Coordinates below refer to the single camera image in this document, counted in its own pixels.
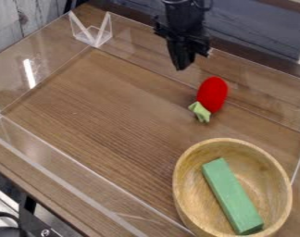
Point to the clear acrylic enclosure wall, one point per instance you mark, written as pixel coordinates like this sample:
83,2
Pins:
95,123

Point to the black metal table frame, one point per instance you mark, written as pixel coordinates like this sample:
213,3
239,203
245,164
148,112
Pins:
39,222

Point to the green rectangular block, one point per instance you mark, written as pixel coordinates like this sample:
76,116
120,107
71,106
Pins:
239,209

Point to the wooden bowl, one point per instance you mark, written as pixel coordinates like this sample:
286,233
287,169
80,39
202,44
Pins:
262,178

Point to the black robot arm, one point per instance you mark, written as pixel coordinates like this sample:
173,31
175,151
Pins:
181,26

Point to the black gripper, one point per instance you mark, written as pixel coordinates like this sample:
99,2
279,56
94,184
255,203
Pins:
189,42

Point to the clear acrylic corner bracket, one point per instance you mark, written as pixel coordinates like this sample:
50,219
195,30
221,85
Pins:
94,36

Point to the red plush radish green leaves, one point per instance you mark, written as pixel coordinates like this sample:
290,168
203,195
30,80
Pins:
209,99

